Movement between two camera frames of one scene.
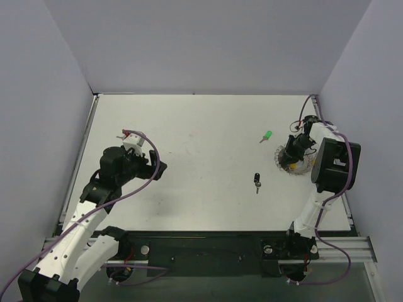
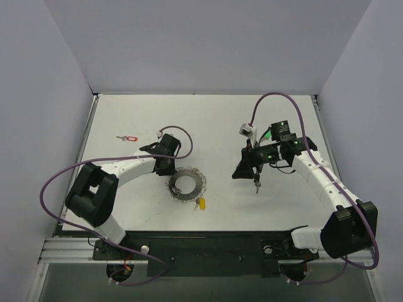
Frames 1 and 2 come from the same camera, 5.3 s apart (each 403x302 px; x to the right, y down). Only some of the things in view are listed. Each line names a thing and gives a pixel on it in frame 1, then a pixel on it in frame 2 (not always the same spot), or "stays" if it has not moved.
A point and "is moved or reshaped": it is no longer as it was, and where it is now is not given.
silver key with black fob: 256,180 stays
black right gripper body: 289,152 to 249,159
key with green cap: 267,136 stays
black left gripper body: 152,164 to 165,167
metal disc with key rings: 300,167 is moved or reshaped
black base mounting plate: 213,253 stays
